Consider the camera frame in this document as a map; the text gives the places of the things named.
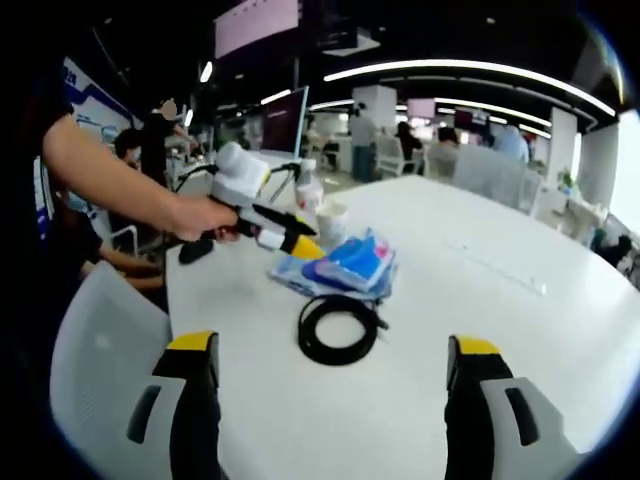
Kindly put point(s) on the clear tissue packet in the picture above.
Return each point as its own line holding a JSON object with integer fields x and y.
{"x": 287, "y": 272}

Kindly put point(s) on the frosted desk partition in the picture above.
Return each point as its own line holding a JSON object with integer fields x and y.
{"x": 490, "y": 180}

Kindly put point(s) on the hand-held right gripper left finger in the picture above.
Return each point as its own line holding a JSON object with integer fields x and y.
{"x": 195, "y": 400}

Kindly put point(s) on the small pink wall screen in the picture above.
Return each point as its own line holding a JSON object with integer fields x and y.
{"x": 421, "y": 107}

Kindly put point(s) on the blue and white wall poster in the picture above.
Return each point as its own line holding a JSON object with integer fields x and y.
{"x": 90, "y": 120}

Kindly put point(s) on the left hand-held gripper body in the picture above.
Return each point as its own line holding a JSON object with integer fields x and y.
{"x": 240, "y": 180}

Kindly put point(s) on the black computer mouse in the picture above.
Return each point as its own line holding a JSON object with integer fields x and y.
{"x": 195, "y": 252}

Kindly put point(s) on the hanging dark screen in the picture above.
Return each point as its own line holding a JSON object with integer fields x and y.
{"x": 330, "y": 25}

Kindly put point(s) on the white office chair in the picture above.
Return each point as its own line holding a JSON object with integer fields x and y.
{"x": 110, "y": 340}

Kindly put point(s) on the black tripod stand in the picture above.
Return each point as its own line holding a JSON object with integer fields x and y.
{"x": 282, "y": 175}

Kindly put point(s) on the clear bottle with red label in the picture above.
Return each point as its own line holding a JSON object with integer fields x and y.
{"x": 310, "y": 185}

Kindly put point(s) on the white table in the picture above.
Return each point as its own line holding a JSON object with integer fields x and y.
{"x": 450, "y": 310}

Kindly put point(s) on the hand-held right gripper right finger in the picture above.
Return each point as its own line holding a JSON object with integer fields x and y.
{"x": 470, "y": 400}

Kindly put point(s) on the blue tissue packet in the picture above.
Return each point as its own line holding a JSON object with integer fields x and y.
{"x": 357, "y": 260}

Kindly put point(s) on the small red wall screen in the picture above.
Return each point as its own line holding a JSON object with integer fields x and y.
{"x": 470, "y": 117}

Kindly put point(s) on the hanging pink screen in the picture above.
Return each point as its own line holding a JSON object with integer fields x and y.
{"x": 255, "y": 25}

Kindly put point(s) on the laptop on stand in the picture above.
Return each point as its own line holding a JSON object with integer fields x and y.
{"x": 282, "y": 125}

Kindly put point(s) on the person's left hand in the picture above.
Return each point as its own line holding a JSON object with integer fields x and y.
{"x": 205, "y": 220}

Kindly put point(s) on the person's dark sleeve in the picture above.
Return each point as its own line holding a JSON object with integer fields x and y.
{"x": 35, "y": 100}

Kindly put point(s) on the long ceiling light strip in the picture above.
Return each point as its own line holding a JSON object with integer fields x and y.
{"x": 465, "y": 65}

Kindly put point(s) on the white paper cup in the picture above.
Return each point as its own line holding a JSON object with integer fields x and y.
{"x": 332, "y": 225}

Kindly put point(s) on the potted green plant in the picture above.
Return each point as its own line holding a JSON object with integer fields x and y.
{"x": 569, "y": 179}

